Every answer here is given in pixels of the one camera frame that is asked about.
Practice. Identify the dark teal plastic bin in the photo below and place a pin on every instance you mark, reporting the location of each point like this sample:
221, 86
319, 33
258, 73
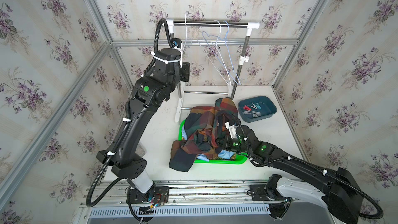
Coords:
267, 111

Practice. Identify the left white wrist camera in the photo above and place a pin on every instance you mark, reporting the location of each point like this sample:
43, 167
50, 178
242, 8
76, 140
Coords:
176, 43

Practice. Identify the red clothespin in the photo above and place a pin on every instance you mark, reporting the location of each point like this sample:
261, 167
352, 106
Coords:
247, 109

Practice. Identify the white hanger of dark shirt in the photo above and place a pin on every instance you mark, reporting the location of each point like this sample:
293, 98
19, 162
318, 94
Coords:
186, 32

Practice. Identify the metal clothes rack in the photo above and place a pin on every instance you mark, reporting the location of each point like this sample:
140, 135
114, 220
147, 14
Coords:
243, 58

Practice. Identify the green plastic basket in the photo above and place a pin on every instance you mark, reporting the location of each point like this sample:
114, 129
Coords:
239, 159

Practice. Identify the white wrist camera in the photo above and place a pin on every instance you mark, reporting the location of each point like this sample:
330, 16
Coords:
176, 43
232, 130

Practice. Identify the light blue shirt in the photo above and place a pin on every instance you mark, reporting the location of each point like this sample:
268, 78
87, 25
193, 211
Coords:
223, 155

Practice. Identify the dark plaid shirt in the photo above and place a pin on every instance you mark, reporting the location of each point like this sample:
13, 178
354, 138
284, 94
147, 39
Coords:
203, 126

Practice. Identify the white hanger of blue shirt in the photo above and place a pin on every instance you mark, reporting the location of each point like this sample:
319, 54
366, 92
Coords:
218, 52

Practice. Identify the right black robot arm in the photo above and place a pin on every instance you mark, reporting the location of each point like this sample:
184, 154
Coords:
335, 190

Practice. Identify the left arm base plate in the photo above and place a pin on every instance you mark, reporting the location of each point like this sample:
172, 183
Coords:
156, 196

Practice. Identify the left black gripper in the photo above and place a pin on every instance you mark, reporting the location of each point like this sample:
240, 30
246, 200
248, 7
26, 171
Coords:
184, 76

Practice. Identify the light blue wire hanger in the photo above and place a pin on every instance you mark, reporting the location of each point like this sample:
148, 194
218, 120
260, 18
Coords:
225, 51

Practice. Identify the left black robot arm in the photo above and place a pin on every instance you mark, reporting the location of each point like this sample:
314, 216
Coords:
165, 71

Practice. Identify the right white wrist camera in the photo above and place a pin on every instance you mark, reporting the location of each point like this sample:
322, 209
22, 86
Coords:
232, 130

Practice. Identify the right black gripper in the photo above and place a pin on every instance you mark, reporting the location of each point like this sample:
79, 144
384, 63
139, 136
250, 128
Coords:
226, 143

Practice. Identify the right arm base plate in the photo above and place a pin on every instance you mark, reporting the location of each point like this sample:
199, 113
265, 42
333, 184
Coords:
258, 192

